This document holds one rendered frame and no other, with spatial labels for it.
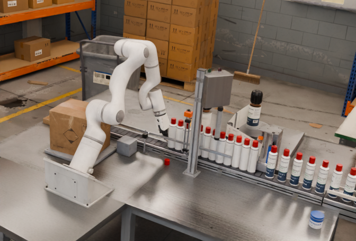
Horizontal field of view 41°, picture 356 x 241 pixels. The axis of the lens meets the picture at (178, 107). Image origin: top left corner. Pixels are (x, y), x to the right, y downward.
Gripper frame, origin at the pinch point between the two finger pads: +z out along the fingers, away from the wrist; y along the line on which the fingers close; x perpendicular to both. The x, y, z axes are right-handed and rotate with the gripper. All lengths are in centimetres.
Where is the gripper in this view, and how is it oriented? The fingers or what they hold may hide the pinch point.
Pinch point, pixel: (166, 136)
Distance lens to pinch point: 315.5
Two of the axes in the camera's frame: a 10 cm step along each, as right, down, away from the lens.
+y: 4.5, -3.1, 8.4
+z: 2.3, 9.5, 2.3
